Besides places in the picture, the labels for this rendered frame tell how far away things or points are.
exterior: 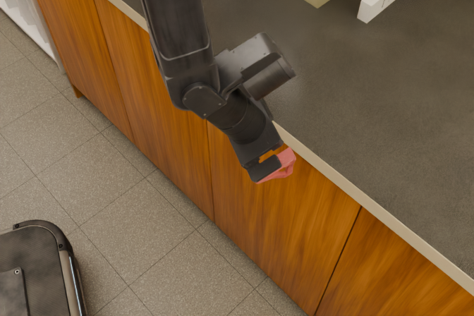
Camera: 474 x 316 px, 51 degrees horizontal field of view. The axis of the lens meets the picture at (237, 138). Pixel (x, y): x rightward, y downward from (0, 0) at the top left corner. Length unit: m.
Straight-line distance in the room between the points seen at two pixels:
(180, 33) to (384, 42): 0.69
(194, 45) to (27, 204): 1.62
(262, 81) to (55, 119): 1.73
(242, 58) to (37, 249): 1.21
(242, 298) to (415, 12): 1.07
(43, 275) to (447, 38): 1.27
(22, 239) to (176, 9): 1.32
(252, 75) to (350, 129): 0.39
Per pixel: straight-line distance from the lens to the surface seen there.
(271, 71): 0.59
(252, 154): 0.67
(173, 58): 0.51
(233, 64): 0.59
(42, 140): 2.21
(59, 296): 1.60
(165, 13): 0.48
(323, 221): 1.12
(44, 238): 1.69
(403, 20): 1.19
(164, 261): 1.83
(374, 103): 1.00
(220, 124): 0.63
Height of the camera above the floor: 1.68
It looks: 54 degrees down
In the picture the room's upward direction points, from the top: straight up
